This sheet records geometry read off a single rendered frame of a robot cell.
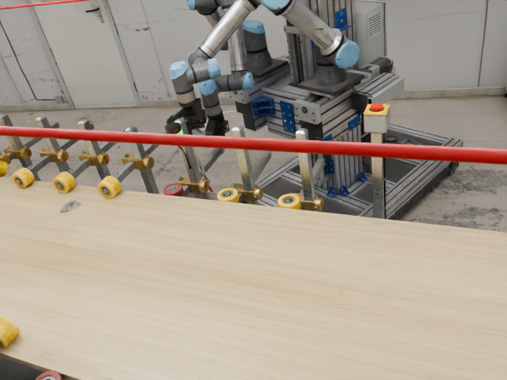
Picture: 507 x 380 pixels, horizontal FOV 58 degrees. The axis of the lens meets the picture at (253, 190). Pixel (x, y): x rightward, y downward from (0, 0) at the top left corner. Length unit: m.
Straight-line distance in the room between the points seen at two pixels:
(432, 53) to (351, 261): 3.13
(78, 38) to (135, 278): 4.12
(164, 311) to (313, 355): 0.46
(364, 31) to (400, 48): 1.77
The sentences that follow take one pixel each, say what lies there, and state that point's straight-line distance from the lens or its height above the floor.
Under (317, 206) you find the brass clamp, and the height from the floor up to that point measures 0.82.
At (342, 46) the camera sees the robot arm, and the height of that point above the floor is 1.25.
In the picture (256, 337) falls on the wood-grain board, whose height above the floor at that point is 0.90.
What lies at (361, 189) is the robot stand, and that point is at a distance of 2.89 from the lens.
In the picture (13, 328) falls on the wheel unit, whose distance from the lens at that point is 1.53.
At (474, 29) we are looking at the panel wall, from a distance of 4.31.
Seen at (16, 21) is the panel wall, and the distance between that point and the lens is 5.83.
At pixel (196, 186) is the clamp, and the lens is 1.96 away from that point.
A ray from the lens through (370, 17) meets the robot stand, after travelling 2.59.
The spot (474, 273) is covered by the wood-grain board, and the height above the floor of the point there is 0.90.
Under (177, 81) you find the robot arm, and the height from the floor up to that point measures 1.29.
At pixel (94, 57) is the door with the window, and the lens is 5.40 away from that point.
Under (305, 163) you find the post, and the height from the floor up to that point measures 1.01.
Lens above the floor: 1.89
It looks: 34 degrees down
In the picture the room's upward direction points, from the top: 12 degrees counter-clockwise
